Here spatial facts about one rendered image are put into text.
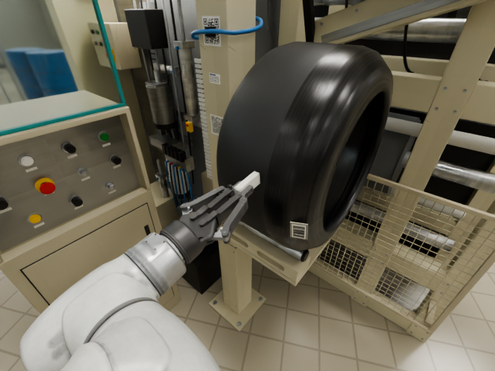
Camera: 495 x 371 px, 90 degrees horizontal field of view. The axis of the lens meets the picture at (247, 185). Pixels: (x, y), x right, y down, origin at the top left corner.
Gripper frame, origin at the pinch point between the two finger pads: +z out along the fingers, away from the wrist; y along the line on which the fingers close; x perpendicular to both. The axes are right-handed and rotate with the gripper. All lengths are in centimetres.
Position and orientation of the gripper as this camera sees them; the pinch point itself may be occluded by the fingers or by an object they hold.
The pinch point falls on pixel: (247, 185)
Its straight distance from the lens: 53.5
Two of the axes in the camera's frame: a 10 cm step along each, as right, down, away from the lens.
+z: 6.4, -5.4, 5.5
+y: -7.6, -3.7, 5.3
